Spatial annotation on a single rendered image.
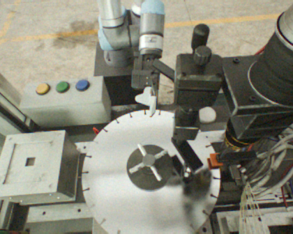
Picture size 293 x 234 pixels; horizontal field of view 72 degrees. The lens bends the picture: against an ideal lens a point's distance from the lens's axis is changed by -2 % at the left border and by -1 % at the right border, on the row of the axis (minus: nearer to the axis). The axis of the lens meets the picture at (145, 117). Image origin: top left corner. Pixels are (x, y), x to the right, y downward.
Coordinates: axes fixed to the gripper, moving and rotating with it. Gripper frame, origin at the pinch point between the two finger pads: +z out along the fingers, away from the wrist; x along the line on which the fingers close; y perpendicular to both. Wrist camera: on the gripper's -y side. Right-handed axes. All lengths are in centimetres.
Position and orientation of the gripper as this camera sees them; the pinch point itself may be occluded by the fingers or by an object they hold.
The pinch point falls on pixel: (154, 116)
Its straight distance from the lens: 63.4
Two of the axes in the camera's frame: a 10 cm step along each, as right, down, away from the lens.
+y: -9.9, -0.5, 1.0
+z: -0.5, 10.0, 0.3
